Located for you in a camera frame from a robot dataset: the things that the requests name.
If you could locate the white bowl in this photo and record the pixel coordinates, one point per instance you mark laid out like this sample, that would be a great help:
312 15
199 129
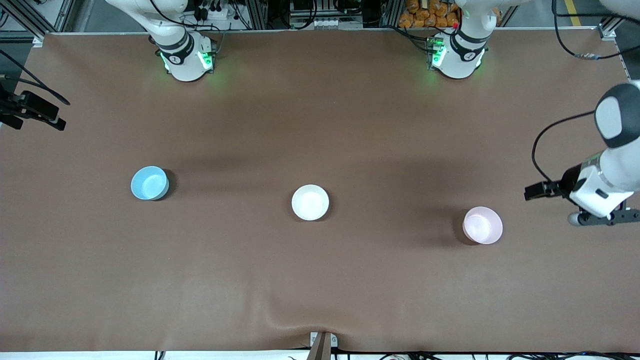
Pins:
310 202

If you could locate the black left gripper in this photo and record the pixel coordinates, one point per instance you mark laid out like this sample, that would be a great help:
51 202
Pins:
568 180

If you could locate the aluminium frame profile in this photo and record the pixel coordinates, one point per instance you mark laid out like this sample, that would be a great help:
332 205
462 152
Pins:
607 31
35 27

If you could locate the blue bowl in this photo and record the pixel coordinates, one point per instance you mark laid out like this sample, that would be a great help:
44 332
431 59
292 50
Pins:
149 184

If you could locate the pile of orange objects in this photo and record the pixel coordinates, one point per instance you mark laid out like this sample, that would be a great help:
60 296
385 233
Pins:
425 17

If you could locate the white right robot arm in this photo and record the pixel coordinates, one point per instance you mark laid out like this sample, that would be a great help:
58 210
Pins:
185 65

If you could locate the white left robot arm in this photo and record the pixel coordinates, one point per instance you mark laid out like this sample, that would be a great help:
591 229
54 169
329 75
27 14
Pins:
457 60

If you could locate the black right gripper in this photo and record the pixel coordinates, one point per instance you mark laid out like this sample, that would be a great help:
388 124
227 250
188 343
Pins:
10 108

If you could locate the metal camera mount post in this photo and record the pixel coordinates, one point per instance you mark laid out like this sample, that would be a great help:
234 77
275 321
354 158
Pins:
320 350

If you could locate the white power strip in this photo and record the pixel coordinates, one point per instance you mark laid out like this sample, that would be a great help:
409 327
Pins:
325 23

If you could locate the brown table cover mat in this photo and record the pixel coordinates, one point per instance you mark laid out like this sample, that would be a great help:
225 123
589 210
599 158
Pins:
320 125

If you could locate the pink bowl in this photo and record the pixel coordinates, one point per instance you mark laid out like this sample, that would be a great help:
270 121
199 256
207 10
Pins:
482 226

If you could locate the power strip with black plugs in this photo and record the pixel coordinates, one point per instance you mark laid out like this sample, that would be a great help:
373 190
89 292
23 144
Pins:
215 12

